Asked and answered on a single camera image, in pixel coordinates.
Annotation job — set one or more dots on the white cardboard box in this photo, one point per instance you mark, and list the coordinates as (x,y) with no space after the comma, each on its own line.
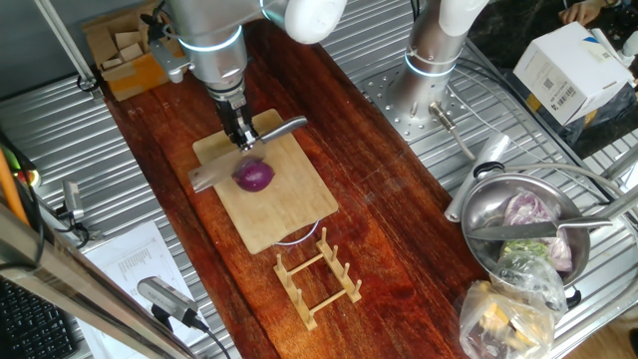
(568,70)

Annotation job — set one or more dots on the white plastic roll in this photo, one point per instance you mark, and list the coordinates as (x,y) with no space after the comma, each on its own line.
(478,174)

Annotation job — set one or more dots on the green vegetable piece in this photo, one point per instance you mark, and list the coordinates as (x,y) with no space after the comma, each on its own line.
(523,248)

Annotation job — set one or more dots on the bamboo cutting board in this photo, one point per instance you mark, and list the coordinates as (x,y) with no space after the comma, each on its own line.
(294,209)

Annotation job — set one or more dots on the silver bar-shaped camera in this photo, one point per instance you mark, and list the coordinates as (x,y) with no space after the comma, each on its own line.
(167,299)

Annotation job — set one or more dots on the steel cleaver knife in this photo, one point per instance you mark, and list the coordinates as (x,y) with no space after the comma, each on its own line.
(214,172)

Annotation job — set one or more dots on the person's bare hand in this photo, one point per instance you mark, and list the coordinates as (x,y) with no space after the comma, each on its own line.
(580,12)

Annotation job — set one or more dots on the small wooden block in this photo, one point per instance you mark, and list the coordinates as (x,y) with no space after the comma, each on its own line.
(112,63)
(127,40)
(132,53)

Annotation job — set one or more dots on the wooden knife rack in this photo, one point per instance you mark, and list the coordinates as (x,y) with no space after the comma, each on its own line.
(299,299)

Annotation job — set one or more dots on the orange rod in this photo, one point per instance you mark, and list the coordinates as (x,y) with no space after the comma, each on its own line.
(10,189)

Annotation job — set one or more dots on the small silver camera on mount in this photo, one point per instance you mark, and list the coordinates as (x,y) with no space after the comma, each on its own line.
(73,199)

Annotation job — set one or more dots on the steel kitchen knife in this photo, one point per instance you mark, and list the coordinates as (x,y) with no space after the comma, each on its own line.
(518,230)

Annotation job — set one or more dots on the silver metal pole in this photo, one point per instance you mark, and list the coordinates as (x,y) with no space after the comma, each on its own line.
(65,45)

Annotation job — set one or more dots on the glossy wood-grain table mat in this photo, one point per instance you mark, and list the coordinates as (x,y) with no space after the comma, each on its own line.
(374,174)

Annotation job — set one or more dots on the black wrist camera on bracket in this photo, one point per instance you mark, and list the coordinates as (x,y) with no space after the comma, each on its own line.
(167,57)

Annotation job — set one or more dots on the purple vegetable pieces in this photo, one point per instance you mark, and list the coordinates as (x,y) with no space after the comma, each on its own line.
(528,209)

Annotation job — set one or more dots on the printed paper sheet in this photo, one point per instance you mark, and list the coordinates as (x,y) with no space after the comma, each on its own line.
(134,259)

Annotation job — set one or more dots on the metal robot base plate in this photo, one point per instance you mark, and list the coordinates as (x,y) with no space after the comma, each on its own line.
(379,90)

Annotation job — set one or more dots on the black keyboard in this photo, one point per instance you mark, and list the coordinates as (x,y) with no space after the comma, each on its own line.
(30,324)

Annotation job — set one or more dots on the polished steel bar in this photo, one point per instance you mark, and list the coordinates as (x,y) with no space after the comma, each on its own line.
(75,284)

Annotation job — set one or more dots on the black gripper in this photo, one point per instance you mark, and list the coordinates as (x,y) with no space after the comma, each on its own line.
(230,102)

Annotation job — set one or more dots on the clear plastic bag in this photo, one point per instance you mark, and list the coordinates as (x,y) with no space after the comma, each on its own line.
(518,319)

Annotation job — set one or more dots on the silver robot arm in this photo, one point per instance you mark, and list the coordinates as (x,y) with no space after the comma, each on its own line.
(214,30)

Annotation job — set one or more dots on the purple onion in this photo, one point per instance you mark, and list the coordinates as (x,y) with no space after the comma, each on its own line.
(254,175)

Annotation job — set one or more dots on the black plastic bag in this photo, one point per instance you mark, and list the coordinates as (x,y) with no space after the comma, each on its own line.
(608,124)

